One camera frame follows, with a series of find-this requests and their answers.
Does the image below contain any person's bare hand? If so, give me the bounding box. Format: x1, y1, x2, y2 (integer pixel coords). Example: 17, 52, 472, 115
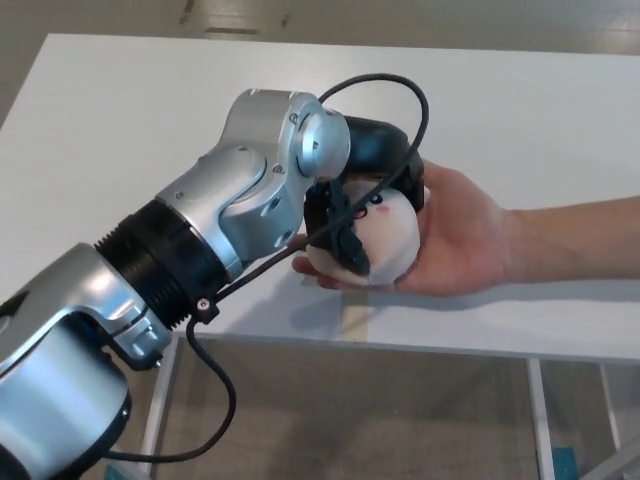
291, 159, 517, 294

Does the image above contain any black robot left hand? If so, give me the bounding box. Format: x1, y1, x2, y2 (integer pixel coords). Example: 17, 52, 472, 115
303, 115, 428, 276

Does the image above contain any person's bare forearm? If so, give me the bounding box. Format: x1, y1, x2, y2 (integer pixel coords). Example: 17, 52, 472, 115
509, 194, 640, 285

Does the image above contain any beige tape strip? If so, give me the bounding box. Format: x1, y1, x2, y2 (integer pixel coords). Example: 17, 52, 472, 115
339, 292, 369, 345

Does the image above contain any thin white table leg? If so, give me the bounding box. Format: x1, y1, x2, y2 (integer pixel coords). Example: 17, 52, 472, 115
599, 362, 624, 451

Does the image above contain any teal floor marker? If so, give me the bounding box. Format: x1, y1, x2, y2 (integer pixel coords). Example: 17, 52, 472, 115
549, 444, 574, 480
102, 452, 146, 480

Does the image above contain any grey metal stand bar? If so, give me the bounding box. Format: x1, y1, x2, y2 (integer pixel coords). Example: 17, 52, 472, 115
579, 439, 640, 480

